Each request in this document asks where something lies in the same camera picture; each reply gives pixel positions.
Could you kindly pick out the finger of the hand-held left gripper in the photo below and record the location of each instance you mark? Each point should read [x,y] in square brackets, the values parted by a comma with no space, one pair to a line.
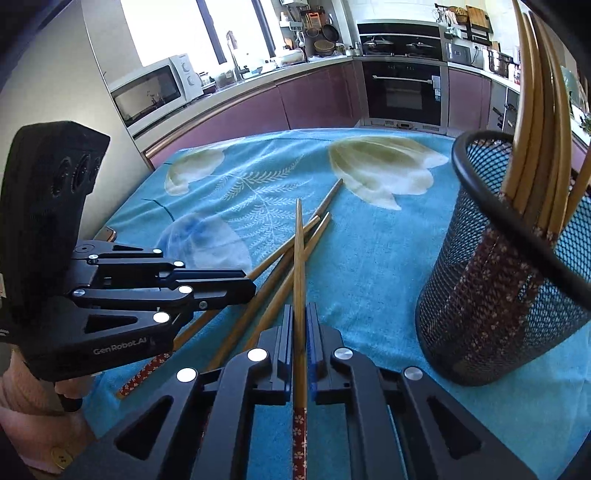
[221,294]
[138,265]

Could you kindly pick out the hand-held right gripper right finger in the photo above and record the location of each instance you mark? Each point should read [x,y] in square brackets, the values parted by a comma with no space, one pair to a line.
[318,355]

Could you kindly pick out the white microwave oven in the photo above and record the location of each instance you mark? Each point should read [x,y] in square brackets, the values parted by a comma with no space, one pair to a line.
[184,74]

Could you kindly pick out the wooden cutting boards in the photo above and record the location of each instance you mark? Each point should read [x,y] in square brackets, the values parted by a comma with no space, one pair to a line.
[477,16]

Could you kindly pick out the short pink base cabinets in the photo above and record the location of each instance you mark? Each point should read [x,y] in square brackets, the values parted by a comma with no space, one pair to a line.
[466,101]

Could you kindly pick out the woven basket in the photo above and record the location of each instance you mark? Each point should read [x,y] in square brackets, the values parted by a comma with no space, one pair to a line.
[323,47]

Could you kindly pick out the black integrated stove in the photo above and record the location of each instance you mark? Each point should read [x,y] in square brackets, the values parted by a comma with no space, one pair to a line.
[397,30]

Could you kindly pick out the person's left forearm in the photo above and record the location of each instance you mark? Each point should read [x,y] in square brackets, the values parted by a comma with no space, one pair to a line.
[27,415]

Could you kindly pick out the black wall rack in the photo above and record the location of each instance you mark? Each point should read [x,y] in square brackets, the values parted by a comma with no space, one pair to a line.
[461,32]

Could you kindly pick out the steel steamer pot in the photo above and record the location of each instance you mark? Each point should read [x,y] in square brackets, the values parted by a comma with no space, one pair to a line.
[500,62]

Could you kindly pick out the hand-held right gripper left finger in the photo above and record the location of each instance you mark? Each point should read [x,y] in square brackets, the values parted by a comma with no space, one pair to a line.
[281,355]

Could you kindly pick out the long pink base cabinets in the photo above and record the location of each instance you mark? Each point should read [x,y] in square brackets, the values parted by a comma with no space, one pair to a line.
[254,106]

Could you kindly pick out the bunch of wooden chopsticks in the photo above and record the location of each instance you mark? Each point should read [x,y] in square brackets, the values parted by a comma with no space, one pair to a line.
[531,138]

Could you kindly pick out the kitchen window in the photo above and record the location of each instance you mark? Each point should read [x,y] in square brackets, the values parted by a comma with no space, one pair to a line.
[161,27]

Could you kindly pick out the black pot with lid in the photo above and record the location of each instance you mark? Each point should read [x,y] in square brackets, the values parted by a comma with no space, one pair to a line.
[378,46]
[420,48]

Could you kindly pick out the silver toaster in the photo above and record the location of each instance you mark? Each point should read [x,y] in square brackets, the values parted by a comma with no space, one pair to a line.
[458,53]

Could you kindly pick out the steel kitchen faucet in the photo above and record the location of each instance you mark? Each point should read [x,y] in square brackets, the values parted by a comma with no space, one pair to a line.
[233,50]

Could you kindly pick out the dark smartphone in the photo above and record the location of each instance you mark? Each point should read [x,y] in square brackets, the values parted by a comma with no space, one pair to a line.
[107,234]

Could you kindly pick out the wooden chopstick patterned red end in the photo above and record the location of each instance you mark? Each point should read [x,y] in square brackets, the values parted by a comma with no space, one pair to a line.
[300,277]
[315,235]
[330,196]
[286,246]

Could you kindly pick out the blue floral tablecloth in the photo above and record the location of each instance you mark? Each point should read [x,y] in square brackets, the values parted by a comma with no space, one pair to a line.
[369,277]

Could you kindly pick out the black mesh utensil holder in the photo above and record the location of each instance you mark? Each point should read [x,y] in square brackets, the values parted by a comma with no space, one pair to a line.
[485,323]

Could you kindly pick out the black built-in oven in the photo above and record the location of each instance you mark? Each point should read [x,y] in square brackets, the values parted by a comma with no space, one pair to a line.
[401,97]

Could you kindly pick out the white casserole pot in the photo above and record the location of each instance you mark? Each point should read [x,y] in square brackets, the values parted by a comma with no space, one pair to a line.
[291,55]

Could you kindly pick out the hanging black pan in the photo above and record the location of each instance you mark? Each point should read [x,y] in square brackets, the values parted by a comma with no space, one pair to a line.
[330,33]

